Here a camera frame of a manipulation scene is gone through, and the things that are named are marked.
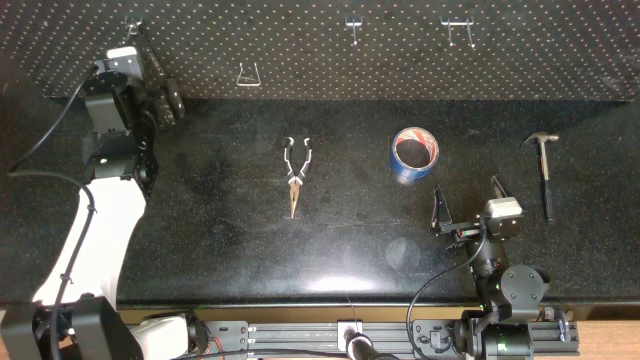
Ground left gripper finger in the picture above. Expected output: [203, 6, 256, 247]
[137, 25, 187, 127]

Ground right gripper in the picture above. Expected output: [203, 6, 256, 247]
[429, 174, 526, 250]

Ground roll of blue tape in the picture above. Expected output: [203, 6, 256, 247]
[389, 126, 440, 186]

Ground pliers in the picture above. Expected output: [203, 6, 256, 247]
[282, 136, 314, 220]

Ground black pegboard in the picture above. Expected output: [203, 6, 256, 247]
[0, 0, 640, 103]

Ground hammer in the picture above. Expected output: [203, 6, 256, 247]
[523, 131, 560, 225]

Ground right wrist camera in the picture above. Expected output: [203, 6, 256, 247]
[484, 196, 524, 221]

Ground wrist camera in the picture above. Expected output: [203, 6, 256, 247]
[105, 46, 144, 76]
[484, 196, 524, 221]

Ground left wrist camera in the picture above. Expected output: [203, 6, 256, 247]
[105, 46, 144, 76]

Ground black cable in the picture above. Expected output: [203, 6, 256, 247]
[6, 64, 99, 211]
[405, 224, 489, 359]

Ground mounting rail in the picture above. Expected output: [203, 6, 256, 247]
[197, 307, 581, 360]

